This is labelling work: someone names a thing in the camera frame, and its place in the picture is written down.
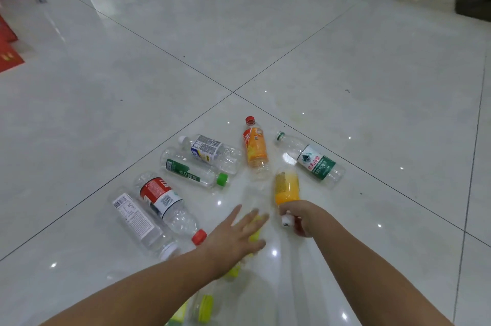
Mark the red floor mat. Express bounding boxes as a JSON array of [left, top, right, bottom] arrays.
[[0, 14, 26, 74]]

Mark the orange label bottle red cap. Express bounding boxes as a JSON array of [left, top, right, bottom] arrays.
[[242, 116, 271, 181]]

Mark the person's left forearm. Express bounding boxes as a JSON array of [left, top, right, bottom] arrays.
[[38, 241, 223, 326]]

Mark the person's left hand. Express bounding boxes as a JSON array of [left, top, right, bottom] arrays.
[[199, 205, 269, 280]]

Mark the yellow-green label clear bottle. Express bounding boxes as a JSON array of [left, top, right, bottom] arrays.
[[224, 213, 271, 283]]

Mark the clear bottle yellow cap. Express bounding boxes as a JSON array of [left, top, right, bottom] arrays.
[[165, 287, 223, 326]]

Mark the blue white label clear bottle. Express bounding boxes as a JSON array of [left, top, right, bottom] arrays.
[[178, 134, 244, 176]]

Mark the person's right hand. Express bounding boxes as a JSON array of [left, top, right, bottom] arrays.
[[279, 200, 327, 238]]

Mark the green label bottle green cap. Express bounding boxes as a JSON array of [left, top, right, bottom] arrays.
[[160, 147, 230, 189]]

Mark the black table base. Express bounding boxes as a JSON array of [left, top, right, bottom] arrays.
[[455, 0, 491, 23]]

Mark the person's right forearm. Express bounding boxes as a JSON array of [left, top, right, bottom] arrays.
[[309, 207, 455, 326]]

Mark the yellow label bottle white cap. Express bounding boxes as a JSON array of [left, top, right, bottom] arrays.
[[274, 168, 302, 229]]

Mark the green white label clear bottle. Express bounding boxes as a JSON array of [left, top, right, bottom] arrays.
[[275, 130, 346, 190]]

